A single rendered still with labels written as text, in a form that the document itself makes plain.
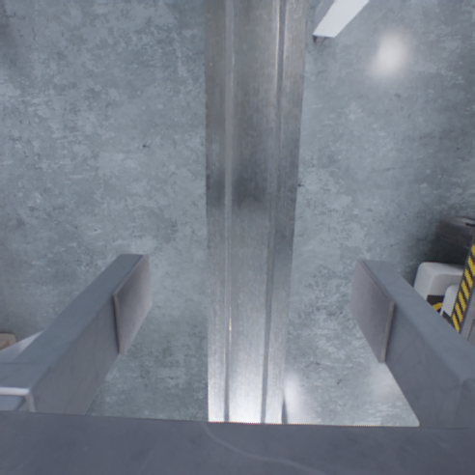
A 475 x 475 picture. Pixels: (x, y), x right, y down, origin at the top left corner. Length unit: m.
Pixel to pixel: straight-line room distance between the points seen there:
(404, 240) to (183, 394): 0.91
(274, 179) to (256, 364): 0.14
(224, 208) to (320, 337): 0.99
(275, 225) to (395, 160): 0.84
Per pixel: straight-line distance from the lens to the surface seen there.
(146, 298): 0.16
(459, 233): 1.03
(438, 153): 1.12
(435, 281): 1.07
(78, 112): 1.09
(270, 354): 0.30
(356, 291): 0.16
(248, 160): 0.22
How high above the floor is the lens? 0.98
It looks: 72 degrees down
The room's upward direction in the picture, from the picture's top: 174 degrees counter-clockwise
